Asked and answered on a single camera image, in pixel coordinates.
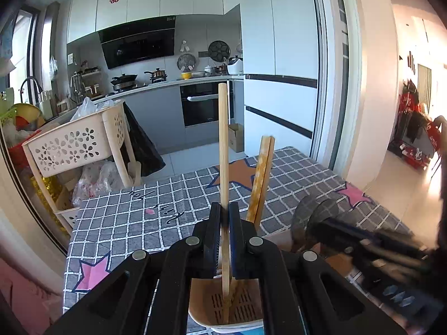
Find black range hood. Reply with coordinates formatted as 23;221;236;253
98;16;175;70

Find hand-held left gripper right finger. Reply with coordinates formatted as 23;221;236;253
229;200;410;335

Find pink box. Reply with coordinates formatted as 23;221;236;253
0;256;65;335

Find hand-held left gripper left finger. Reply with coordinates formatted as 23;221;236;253
44;202;224;335

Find wooden spatula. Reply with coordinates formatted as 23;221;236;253
253;137;276;231

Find white rice cooker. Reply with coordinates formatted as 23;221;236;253
227;56;244;76

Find kitchen faucet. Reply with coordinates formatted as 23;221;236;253
19;76;44;109

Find dark grey spoon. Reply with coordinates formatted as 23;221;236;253
306;198;346;240
291;195;326;252

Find cream perforated basket cart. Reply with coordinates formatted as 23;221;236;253
22;102;142;230

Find white upper cabinets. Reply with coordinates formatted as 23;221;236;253
66;0;242;45

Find black plastic bag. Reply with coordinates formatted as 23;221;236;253
122;102;167;177

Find black wok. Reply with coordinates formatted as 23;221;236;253
110;73;139;90

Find wooden chopstick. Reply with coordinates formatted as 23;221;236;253
218;83;232;324
246;136;269;224

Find steel cooking pot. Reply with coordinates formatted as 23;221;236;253
144;68;168;83

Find grey checked tablecloth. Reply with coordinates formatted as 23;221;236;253
63;147;420;335

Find clear plastic bags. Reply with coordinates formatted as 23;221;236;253
69;97;116;122

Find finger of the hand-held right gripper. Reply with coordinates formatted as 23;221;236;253
306;223;432;281
323;216;425;252

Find built-in black oven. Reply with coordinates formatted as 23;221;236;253
179;83;230;128

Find white plastic utensil holder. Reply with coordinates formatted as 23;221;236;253
188;277;265;334

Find red hallway decorations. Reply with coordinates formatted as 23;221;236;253
387;80;444;171

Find white refrigerator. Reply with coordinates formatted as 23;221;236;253
239;0;320;158

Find round hanging trivet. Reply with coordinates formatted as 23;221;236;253
208;40;230;62
177;53;196;72

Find cardboard box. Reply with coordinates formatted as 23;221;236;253
228;123;245;153

